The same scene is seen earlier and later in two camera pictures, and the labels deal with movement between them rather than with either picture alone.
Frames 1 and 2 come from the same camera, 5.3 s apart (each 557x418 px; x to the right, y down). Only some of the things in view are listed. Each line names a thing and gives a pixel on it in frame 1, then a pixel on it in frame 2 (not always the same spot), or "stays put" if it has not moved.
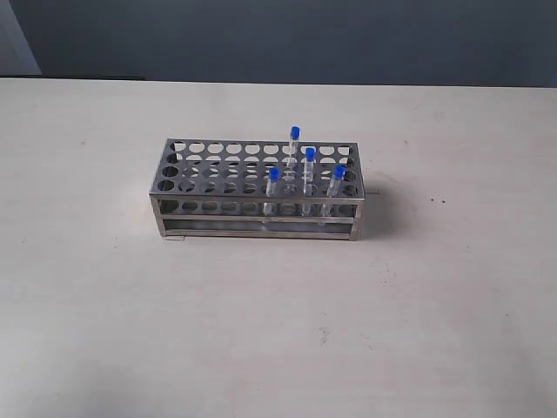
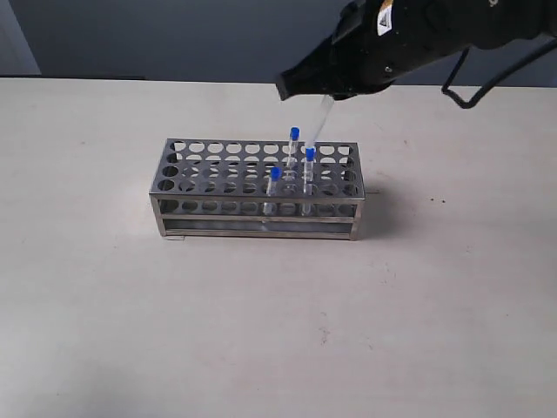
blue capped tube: (308, 178) stays put
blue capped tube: (339, 174) to (310, 144)
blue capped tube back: (292, 159) stays put
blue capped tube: (271, 190) stays put
